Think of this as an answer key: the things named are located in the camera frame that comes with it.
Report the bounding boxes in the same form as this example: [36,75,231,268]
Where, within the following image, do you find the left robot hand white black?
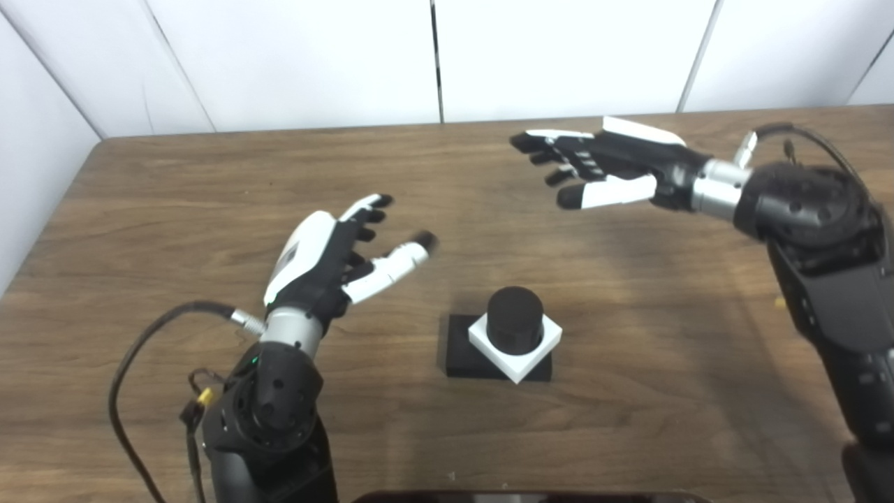
[262,194,439,360]

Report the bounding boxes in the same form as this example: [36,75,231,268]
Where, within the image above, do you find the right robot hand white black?
[510,116,755,221]

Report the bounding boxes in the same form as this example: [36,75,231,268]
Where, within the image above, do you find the thick black left wrist cable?
[108,300,266,503]

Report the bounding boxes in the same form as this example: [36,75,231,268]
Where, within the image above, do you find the black peg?
[446,286,552,383]

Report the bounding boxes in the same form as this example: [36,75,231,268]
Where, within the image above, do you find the thick black right wrist cable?
[733,122,870,203]

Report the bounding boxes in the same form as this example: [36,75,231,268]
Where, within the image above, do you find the dark robot body edge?
[349,491,713,503]

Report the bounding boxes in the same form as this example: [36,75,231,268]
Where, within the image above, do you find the thin cable with yellow connector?
[180,369,224,503]

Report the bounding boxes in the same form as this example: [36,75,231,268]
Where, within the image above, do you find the thick black wrist cable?
[108,300,266,503]
[733,122,870,203]

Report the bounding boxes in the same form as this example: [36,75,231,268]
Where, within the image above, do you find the white square piece with hole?
[467,312,563,385]

